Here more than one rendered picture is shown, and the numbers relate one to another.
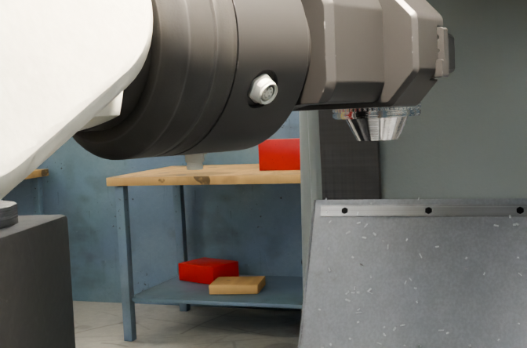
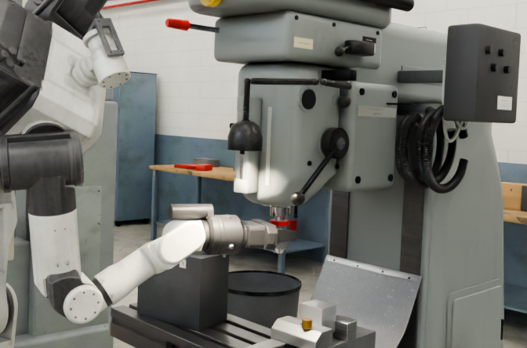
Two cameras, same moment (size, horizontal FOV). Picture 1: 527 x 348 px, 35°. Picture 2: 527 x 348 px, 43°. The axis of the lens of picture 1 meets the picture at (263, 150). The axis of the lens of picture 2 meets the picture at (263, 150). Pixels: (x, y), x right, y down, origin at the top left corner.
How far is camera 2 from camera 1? 122 cm
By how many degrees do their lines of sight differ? 24
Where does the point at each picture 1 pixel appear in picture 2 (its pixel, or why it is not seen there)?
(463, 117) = (371, 235)
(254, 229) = not seen: hidden behind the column
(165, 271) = not seen: hidden behind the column
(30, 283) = (213, 269)
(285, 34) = (236, 237)
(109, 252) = not seen: hidden behind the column
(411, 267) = (347, 284)
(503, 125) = (382, 241)
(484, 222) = (371, 273)
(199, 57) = (216, 242)
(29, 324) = (212, 279)
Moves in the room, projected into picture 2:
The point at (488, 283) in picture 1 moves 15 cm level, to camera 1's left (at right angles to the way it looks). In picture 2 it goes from (366, 294) to (314, 286)
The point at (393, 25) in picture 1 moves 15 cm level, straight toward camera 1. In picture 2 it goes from (266, 233) to (226, 243)
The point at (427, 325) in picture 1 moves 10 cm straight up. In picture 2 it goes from (346, 304) to (347, 267)
